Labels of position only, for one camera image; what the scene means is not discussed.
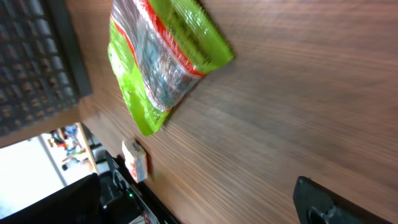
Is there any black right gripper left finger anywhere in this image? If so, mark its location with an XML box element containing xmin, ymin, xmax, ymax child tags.
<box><xmin>1</xmin><ymin>174</ymin><xmax>101</xmax><ymax>224</ymax></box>

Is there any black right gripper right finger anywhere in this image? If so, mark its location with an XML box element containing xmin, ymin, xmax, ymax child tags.
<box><xmin>293</xmin><ymin>176</ymin><xmax>389</xmax><ymax>224</ymax></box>

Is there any pink tissue pack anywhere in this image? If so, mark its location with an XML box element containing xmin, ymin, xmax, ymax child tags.
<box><xmin>122</xmin><ymin>139</ymin><xmax>149</xmax><ymax>183</ymax></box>

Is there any green snack packet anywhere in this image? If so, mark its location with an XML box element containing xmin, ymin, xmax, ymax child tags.
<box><xmin>108</xmin><ymin>0</ymin><xmax>234</xmax><ymax>136</ymax></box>

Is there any grey plastic mesh basket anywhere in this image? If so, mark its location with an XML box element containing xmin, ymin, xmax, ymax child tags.
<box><xmin>1</xmin><ymin>0</ymin><xmax>92</xmax><ymax>136</ymax></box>

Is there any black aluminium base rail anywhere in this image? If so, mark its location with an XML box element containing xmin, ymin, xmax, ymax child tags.
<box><xmin>105</xmin><ymin>152</ymin><xmax>181</xmax><ymax>224</ymax></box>

